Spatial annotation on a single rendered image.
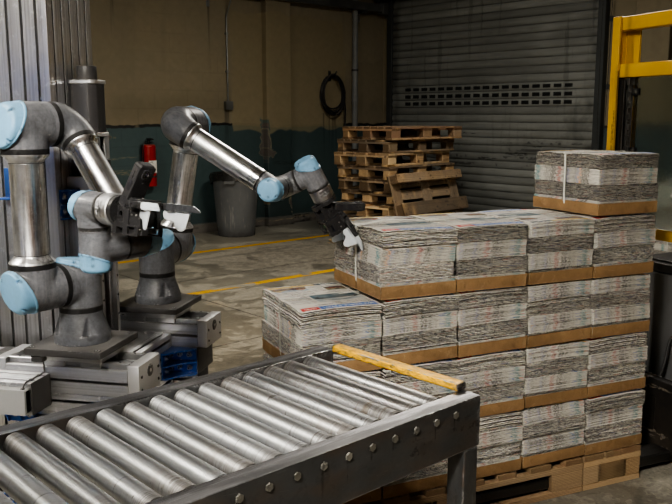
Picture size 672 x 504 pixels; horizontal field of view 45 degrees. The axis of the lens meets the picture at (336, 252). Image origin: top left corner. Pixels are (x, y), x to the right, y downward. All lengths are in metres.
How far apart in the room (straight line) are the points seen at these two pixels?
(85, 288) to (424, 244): 1.09
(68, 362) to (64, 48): 0.90
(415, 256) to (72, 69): 1.21
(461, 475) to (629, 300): 1.52
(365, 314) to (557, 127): 7.71
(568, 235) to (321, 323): 1.00
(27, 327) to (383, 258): 1.11
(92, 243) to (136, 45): 7.77
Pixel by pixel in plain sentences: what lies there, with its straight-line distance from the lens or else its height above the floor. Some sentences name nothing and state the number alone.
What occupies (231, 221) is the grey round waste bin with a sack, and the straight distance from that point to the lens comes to 9.67.
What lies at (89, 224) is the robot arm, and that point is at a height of 1.18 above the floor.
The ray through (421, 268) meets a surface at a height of 0.93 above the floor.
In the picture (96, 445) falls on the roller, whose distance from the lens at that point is 1.72.
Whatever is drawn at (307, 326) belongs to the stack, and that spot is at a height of 0.78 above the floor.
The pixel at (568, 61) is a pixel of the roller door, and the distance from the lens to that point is 10.12.
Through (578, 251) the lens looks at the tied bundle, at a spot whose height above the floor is 0.94.
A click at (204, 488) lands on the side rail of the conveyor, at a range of 1.46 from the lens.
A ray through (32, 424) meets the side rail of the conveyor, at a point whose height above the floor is 0.80.
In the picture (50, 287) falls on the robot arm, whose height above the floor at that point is 0.99.
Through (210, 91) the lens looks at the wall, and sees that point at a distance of 10.15.
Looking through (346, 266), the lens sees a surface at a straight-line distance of 2.86.
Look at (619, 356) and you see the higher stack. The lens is 3.31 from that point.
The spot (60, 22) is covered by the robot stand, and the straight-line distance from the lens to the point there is 2.53.
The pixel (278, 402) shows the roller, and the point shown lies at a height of 0.80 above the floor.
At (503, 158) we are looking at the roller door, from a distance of 10.61.
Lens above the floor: 1.43
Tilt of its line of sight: 10 degrees down
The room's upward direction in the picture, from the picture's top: straight up
